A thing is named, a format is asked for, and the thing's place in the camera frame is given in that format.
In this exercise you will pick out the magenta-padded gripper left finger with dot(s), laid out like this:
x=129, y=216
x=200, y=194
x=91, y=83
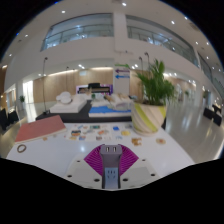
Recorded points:
x=93, y=160

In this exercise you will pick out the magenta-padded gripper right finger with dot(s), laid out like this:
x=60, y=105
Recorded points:
x=128, y=161

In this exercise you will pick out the purple-grey charger block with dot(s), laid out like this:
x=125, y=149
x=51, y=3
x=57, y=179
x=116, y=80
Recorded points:
x=110, y=158

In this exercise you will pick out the brown cookie-shaped piece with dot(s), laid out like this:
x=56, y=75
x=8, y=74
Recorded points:
x=136, y=141

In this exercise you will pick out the colourful sticker sheet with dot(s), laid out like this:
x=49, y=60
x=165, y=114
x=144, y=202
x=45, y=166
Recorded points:
x=96, y=131

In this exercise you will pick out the round orange disc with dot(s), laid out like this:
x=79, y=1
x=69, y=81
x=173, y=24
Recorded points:
x=161, y=141

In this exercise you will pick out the black display platform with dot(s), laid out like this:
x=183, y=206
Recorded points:
x=78, y=117

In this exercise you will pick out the potted plant in striped pot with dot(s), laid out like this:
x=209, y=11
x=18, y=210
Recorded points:
x=148, y=116

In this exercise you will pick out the red flat book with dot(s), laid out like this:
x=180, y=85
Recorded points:
x=40, y=130

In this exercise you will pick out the black piano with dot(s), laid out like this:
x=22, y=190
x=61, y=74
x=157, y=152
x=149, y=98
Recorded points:
x=96, y=88

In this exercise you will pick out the direction sign with arrows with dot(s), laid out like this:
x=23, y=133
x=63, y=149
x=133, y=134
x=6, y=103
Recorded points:
x=122, y=75

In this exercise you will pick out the black floor lamp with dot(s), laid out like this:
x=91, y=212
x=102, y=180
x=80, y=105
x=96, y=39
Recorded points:
x=44, y=86

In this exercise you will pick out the small green background plant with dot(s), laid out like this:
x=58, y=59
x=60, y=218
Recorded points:
x=22, y=99

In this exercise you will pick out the group of black chairs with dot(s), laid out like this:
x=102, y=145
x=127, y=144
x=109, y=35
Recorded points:
x=213, y=115
x=6, y=118

